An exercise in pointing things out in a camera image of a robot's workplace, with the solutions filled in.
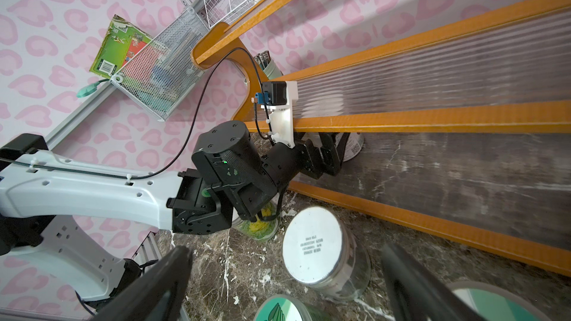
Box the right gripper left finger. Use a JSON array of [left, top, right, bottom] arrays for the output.
[[92, 246, 193, 321]]

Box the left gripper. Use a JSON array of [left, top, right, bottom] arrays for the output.
[[303, 132, 350, 178]]

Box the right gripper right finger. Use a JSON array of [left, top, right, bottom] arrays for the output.
[[381, 244, 483, 321]]

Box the tall white tin jar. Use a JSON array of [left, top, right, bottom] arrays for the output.
[[283, 207, 371, 302]]

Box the white lid green label jar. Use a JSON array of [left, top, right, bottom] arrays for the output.
[[232, 210, 280, 242]]

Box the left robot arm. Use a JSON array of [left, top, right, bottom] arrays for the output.
[[1, 120, 349, 308]]

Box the orange wooden three-tier shelf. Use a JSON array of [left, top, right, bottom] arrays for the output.
[[191, 0, 570, 275]]

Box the mint green pencil cup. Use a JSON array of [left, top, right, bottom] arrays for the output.
[[263, 59, 283, 80]]

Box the pencils bundle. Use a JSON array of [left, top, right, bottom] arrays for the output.
[[254, 51, 272, 70]]

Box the white mesh side basket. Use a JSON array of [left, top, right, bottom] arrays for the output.
[[111, 7, 208, 121]]

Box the green red snack bag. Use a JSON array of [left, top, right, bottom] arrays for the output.
[[89, 15, 153, 79]]

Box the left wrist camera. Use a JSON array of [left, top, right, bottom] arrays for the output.
[[254, 81, 299, 149]]

